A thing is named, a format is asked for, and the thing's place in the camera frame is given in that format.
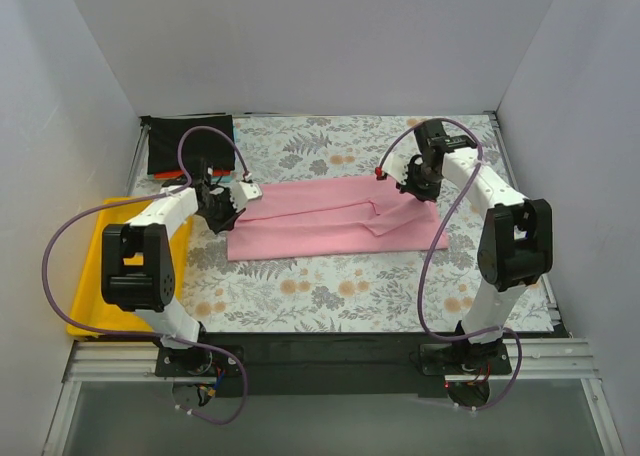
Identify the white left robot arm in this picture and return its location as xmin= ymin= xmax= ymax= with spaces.
xmin=101 ymin=164 xmax=243 ymax=376

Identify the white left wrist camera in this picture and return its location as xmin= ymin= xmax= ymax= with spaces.
xmin=229 ymin=181 xmax=263 ymax=213

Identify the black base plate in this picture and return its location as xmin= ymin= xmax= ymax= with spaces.
xmin=155 ymin=332 xmax=513 ymax=398

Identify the black folded t shirt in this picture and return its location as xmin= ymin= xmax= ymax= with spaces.
xmin=141 ymin=115 xmax=236 ymax=175

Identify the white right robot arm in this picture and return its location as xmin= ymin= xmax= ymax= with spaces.
xmin=397 ymin=118 xmax=553 ymax=376

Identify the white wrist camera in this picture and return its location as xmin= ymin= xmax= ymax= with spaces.
xmin=229 ymin=181 xmax=263 ymax=213
xmin=374 ymin=154 xmax=409 ymax=187

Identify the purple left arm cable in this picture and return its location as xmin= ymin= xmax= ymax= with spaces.
xmin=41 ymin=125 xmax=251 ymax=425

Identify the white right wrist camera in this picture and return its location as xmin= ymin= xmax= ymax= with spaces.
xmin=374 ymin=154 xmax=409 ymax=187

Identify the aluminium frame rail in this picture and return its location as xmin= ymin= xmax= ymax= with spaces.
xmin=41 ymin=337 xmax=176 ymax=456

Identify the yellow plastic tray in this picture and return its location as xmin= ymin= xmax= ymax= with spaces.
xmin=70 ymin=201 xmax=194 ymax=332

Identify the red folded t shirt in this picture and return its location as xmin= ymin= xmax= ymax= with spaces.
xmin=149 ymin=170 xmax=234 ymax=180

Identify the pink t shirt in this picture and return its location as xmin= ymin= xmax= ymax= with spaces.
xmin=227 ymin=176 xmax=441 ymax=261

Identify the floral patterned table mat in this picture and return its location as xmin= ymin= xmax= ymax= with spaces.
xmin=175 ymin=114 xmax=556 ymax=334

